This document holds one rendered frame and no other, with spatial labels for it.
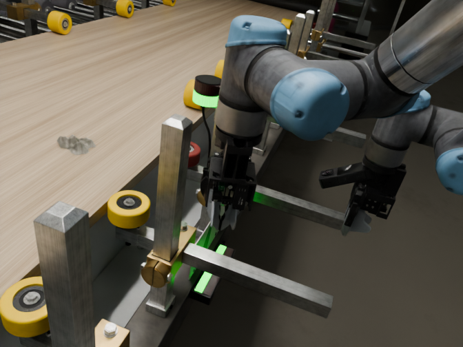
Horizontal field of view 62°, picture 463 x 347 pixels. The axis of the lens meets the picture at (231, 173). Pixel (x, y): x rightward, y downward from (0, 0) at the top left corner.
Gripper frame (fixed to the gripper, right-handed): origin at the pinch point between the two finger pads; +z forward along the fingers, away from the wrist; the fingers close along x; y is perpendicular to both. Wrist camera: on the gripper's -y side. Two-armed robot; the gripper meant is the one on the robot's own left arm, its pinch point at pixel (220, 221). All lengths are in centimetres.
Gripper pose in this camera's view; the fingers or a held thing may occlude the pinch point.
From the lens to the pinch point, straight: 70.5
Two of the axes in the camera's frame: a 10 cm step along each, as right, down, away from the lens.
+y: 0.1, 5.5, -8.4
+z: -1.6, 8.3, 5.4
